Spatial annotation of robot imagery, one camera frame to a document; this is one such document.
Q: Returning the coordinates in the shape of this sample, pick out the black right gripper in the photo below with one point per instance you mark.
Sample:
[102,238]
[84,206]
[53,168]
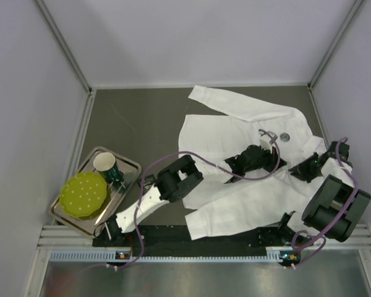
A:
[301,170]

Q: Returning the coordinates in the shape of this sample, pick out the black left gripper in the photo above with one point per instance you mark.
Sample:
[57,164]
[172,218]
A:
[272,158]

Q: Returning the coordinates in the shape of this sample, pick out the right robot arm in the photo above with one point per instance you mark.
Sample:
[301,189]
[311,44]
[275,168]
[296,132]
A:
[338,204]

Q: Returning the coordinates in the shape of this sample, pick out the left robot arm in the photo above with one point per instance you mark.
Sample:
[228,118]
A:
[181,177]

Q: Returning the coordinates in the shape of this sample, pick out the blue round brooch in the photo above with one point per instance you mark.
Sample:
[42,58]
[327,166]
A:
[285,137]

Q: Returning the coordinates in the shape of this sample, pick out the white button-up shirt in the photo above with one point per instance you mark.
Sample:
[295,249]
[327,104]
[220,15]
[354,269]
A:
[221,209]

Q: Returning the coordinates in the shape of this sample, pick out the small black box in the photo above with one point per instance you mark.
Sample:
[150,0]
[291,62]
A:
[149,181]

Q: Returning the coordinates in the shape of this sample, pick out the green paper cup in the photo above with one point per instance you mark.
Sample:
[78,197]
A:
[105,163]

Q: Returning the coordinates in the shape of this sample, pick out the metal knife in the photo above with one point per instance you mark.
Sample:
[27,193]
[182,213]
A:
[102,216]

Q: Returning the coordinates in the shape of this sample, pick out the silver metal tray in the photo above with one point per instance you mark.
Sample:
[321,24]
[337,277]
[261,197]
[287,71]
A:
[116,193]

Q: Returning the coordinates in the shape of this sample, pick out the green polka dot plate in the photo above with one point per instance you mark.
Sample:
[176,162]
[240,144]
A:
[83,195]

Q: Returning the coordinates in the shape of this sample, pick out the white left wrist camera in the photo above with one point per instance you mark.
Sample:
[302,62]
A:
[267,140]

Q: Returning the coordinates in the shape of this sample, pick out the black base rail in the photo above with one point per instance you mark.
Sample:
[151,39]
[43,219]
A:
[175,241]

